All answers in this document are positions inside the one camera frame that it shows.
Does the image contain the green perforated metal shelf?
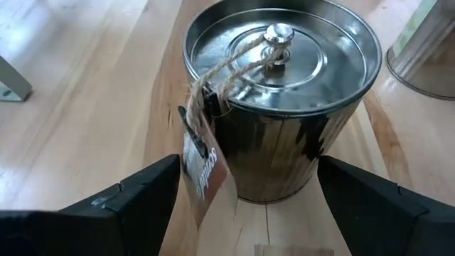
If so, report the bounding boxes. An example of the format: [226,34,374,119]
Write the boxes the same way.
[0,55,33,103]

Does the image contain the silver tin candle pale tag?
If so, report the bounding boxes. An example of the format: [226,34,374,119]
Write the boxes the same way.
[385,0,455,101]

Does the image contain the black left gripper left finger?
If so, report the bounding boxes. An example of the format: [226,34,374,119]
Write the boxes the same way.
[0,154,181,256]

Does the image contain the silver tin candle brown tag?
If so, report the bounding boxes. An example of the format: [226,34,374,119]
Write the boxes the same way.
[177,0,383,228]

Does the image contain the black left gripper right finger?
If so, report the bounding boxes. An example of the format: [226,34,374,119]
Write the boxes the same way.
[317,155,455,256]

